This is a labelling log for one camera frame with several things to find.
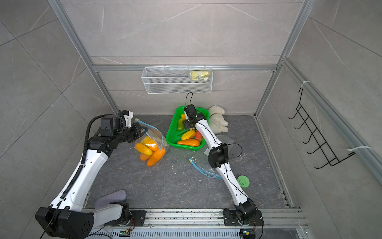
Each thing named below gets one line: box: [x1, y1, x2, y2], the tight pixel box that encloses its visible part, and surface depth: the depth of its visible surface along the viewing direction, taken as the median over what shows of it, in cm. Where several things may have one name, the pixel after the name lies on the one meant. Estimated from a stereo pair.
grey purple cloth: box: [94, 189, 127, 209], surface depth 80 cm
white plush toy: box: [207, 104, 229, 134], surface depth 109 cm
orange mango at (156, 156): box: [147, 147, 166, 167], surface depth 90 cm
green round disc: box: [237, 175, 251, 189], surface depth 83 cm
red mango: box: [194, 129, 203, 142], surface depth 103 cm
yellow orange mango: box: [135, 142, 153, 156], surface depth 88 cm
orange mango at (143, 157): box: [139, 152, 151, 161], surface depth 93 cm
